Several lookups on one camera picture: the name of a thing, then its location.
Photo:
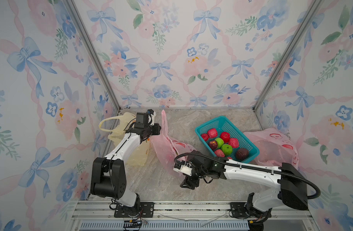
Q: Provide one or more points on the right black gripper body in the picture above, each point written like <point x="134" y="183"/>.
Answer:
<point x="196" y="173"/>

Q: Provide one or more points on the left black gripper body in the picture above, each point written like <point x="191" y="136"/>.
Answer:
<point x="153" y="130"/>

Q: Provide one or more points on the dark red apple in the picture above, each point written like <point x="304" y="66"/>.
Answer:
<point x="213" y="145"/>

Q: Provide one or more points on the yellow knotted plastic bag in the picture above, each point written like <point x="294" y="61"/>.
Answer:
<point x="128" y="145"/>

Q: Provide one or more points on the green crinkled toy vegetable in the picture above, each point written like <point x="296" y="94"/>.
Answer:
<point x="219" y="142"/>

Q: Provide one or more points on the green apple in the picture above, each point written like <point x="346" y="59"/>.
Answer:
<point x="226" y="149"/>

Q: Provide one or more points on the pink crinkled toy ball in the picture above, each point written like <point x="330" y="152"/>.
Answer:
<point x="234" y="143"/>

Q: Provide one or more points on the dark purple round fruit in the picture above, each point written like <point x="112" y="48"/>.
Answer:
<point x="242" y="154"/>

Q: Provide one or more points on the pink printed plastic bag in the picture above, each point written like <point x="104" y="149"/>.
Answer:
<point x="274" y="148"/>

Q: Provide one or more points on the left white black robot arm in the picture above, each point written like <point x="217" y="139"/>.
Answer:
<point x="108" y="179"/>

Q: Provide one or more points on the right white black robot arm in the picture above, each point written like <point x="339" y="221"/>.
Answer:
<point x="286" y="186"/>

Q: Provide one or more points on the teal plastic mesh basket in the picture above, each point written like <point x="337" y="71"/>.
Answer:
<point x="223" y="124"/>

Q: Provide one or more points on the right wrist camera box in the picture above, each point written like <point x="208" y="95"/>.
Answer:
<point x="184" y="167"/>

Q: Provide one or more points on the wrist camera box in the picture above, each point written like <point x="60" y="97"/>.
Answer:
<point x="151" y="116"/>
<point x="184" y="167"/>

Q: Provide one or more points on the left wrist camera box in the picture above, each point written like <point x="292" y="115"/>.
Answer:
<point x="151" y="116"/>

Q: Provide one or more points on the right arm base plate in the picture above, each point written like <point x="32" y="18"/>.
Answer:
<point x="240" y="210"/>

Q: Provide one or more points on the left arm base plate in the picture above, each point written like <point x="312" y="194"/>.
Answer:
<point x="141" y="209"/>

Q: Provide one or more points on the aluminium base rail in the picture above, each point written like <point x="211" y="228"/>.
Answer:
<point x="185" y="216"/>

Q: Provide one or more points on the left aluminium corner post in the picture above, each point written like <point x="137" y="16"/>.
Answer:
<point x="83" y="32"/>

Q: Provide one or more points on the aluminium corner post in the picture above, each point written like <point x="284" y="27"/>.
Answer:
<point x="83" y="32"/>
<point x="300" y="31"/>

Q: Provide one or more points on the right aluminium corner post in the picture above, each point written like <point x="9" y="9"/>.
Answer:
<point x="300" y="31"/>

